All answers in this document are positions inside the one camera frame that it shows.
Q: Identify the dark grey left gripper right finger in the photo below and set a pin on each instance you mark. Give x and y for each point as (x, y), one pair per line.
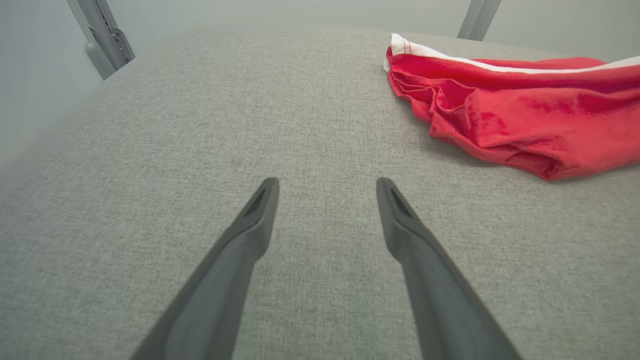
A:
(440, 300)

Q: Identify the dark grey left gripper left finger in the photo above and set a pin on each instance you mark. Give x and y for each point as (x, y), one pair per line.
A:
(220, 290)

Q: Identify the crumpled red and white garment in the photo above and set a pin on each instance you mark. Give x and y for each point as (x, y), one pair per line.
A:
(525, 115)

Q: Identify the grey fabric cushion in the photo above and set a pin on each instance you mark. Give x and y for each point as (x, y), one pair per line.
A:
(250, 125)

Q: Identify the grey metal frame with bracket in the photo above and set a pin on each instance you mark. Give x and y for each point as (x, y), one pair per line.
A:
(107, 35)

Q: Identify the grey double metal post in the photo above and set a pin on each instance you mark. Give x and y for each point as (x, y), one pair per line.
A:
(480, 17)

